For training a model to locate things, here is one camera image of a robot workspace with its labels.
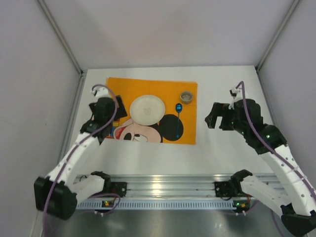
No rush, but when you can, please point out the speckled ceramic cup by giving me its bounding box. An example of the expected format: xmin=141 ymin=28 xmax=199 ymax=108
xmin=180 ymin=91 xmax=194 ymax=104

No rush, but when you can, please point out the blue spoon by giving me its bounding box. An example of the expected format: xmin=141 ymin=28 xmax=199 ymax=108
xmin=175 ymin=103 xmax=183 ymax=138

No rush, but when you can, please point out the orange cartoon mouse placemat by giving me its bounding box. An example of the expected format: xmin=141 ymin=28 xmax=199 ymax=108
xmin=106 ymin=78 xmax=198 ymax=145

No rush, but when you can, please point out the cream round plate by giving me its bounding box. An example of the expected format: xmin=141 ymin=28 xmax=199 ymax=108
xmin=129 ymin=95 xmax=165 ymax=126

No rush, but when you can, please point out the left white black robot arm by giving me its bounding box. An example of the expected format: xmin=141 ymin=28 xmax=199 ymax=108
xmin=34 ymin=95 xmax=127 ymax=220

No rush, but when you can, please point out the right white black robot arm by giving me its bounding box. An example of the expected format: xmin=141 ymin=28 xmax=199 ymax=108
xmin=205 ymin=99 xmax=316 ymax=237

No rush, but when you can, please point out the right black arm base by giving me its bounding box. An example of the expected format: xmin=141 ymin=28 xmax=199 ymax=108
xmin=214 ymin=180 xmax=253 ymax=200

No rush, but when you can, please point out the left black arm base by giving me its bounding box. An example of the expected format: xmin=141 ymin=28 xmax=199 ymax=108
xmin=92 ymin=182 xmax=127 ymax=198

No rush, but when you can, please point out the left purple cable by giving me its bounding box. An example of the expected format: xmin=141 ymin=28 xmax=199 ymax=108
xmin=41 ymin=83 xmax=121 ymax=237

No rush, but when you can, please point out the purple cable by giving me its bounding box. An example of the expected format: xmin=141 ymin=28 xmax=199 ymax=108
xmin=234 ymin=80 xmax=316 ymax=237
xmin=41 ymin=83 xmax=121 ymax=237

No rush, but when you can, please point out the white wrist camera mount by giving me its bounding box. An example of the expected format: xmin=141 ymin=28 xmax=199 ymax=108
xmin=229 ymin=85 xmax=247 ymax=110

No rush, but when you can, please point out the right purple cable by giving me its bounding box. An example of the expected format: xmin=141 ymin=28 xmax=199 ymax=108
xmin=234 ymin=80 xmax=316 ymax=237

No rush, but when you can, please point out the aluminium mounting rail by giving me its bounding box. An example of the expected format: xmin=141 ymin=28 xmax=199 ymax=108
xmin=39 ymin=160 xmax=308 ymax=200

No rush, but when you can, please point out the slotted grey cable duct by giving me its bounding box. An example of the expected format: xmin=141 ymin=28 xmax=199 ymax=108
xmin=77 ymin=199 xmax=250 ymax=210

